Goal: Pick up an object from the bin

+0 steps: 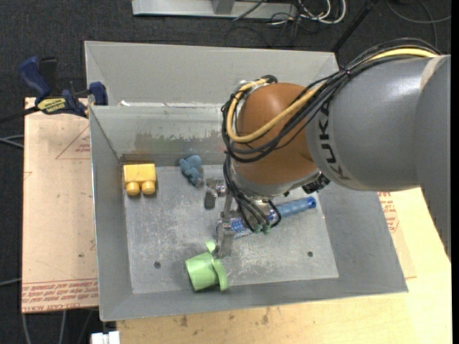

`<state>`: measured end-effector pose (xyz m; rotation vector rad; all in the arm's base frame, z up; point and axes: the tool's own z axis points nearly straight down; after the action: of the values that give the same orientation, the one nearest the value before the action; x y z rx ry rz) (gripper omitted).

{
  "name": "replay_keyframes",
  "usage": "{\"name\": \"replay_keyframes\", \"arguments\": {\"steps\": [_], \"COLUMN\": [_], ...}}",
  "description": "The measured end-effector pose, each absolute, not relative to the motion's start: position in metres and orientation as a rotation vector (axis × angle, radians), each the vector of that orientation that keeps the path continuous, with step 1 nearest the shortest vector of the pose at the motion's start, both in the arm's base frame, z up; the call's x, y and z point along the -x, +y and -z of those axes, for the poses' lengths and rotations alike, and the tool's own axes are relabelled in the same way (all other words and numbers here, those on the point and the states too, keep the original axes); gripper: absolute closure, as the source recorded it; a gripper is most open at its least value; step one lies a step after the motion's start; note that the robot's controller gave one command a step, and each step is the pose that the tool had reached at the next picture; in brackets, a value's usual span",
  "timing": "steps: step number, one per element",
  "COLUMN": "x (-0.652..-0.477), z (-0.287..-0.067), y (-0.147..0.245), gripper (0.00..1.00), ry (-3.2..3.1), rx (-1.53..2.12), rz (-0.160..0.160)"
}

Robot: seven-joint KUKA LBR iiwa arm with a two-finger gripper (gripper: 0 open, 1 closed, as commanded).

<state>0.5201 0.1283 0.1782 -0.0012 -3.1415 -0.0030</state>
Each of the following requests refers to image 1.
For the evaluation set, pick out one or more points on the yellow toy building block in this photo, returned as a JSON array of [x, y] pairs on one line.
[[139, 177]]

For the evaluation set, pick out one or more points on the grey metal bin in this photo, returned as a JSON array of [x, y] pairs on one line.
[[161, 228]]

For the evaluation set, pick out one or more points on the brown cardboard board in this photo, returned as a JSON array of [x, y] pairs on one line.
[[54, 210]]

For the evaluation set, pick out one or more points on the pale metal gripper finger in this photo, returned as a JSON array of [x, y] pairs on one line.
[[210, 200], [224, 244]]

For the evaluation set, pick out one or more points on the blue toy animal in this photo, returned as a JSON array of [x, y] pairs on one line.
[[191, 168]]

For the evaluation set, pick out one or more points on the green plastic cup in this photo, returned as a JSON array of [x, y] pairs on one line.
[[202, 272]]

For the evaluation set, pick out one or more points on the blue ribbed plastic brush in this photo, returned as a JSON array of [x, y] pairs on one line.
[[297, 206]]

